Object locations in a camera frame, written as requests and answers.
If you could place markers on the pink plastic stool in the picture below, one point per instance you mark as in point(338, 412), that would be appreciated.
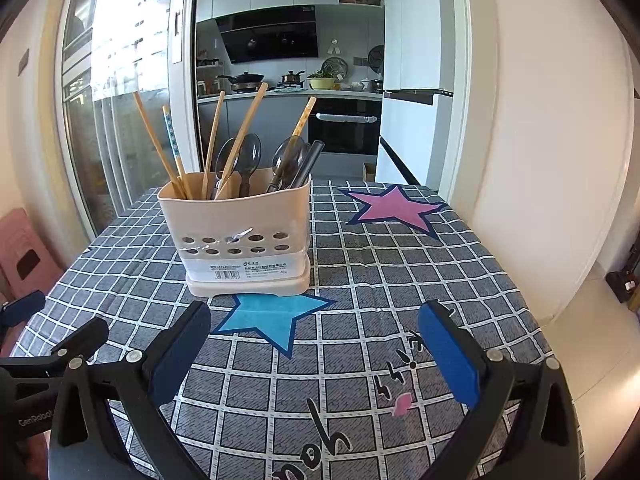
point(25, 245)

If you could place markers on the black translucent plastic spoon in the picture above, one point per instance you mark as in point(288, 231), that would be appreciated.
point(250, 152)
point(301, 150)
point(222, 157)
point(282, 157)

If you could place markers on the grey checkered star tablecloth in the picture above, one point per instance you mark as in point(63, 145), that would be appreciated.
point(400, 270)

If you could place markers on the grey kitchen counter cabinet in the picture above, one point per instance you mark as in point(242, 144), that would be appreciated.
point(280, 120)

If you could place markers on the beige plastic utensil holder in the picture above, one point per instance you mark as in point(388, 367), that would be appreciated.
point(235, 210)

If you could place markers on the steel cooking pot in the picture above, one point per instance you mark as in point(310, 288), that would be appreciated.
point(292, 80)

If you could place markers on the yellow basin with greens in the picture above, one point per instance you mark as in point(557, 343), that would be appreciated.
point(320, 84)

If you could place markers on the black floor appliance base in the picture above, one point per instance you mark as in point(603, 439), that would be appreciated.
point(622, 282)

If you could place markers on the white refrigerator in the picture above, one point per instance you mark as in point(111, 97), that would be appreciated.
point(415, 35)

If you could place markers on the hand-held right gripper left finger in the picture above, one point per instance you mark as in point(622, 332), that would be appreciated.
point(180, 350)

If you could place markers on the black wok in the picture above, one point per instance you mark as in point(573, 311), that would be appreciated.
point(246, 81)

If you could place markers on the sliding glass door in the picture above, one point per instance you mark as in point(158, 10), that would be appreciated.
point(120, 110)

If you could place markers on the black built-in oven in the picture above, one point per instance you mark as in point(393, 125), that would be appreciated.
point(345, 135)

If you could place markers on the small cardboard box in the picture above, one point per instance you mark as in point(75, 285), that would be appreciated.
point(369, 171)

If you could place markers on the black slanted bar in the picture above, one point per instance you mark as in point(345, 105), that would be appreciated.
point(400, 160)

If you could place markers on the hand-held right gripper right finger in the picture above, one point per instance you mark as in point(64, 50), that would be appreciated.
point(447, 355)

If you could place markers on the white lidded pot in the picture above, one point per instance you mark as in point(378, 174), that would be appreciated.
point(370, 85)

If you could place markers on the black range hood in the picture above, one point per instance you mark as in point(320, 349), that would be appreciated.
point(270, 35)

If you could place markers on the brown wall plaque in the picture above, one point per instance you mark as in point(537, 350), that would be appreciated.
point(23, 62)

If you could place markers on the black plastic fork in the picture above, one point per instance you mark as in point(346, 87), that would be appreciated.
point(316, 149)

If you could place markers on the hanging black pan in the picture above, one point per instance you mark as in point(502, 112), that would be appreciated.
point(376, 56)

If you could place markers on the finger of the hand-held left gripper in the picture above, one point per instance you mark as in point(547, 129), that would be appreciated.
point(87, 340)
point(22, 307)

